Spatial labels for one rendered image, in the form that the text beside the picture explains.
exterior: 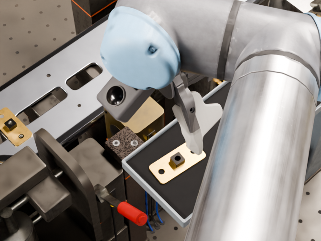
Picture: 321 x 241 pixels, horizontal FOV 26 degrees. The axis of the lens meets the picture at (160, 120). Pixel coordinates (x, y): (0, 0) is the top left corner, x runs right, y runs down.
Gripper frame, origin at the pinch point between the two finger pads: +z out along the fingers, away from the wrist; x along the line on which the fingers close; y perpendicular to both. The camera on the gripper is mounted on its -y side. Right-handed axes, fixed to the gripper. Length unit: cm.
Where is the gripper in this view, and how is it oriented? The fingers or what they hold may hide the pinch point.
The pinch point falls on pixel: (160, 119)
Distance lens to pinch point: 95.2
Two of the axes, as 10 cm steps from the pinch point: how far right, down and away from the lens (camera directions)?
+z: 0.0, 5.4, 8.4
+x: -6.0, -6.7, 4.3
